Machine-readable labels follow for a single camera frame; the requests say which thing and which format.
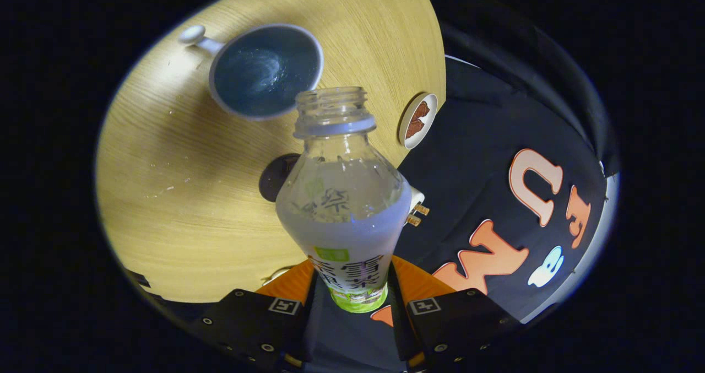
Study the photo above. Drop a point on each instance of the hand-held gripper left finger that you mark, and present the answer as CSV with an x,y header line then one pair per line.
x,y
307,329

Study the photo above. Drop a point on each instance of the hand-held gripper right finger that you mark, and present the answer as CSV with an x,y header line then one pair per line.
x,y
399,320

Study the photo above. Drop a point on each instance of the clear plastic juice bottle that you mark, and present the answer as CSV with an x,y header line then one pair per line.
x,y
347,241

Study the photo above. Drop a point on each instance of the dark round coaster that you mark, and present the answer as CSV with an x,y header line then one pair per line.
x,y
272,177

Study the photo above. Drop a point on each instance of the toast slice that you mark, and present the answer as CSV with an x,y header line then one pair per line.
x,y
414,220
422,209

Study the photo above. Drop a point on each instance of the wooden table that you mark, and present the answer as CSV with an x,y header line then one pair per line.
x,y
193,207

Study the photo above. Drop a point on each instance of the red meat piece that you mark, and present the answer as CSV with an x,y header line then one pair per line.
x,y
422,110
415,129

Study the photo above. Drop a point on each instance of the white round plate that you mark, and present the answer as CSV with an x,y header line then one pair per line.
x,y
406,119

